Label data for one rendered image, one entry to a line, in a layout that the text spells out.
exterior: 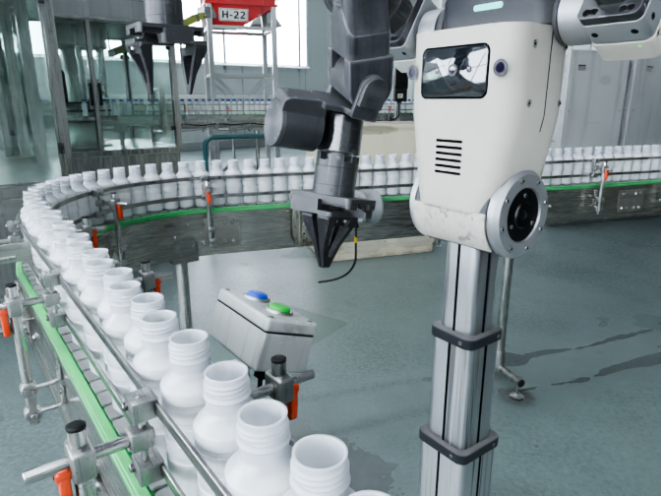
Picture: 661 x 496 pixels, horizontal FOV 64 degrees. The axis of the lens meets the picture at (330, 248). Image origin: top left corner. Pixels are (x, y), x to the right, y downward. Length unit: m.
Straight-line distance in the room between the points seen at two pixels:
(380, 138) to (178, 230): 2.92
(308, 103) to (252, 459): 0.41
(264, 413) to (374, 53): 0.42
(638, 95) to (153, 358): 6.68
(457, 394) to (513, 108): 0.56
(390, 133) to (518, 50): 3.78
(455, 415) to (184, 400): 0.73
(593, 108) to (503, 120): 5.66
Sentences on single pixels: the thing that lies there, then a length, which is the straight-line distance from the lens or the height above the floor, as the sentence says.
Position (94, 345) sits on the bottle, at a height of 1.05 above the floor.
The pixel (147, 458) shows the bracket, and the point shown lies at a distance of 0.57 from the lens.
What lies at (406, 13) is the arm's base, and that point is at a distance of 1.14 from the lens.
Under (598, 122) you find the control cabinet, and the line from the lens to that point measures 6.62.
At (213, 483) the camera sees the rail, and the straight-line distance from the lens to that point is 0.43.
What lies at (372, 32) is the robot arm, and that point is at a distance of 0.65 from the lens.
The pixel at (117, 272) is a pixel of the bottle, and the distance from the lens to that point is 0.76.
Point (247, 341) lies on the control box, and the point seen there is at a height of 1.08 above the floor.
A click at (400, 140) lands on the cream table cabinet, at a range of 4.69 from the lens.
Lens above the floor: 1.38
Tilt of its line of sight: 16 degrees down
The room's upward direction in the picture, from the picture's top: straight up
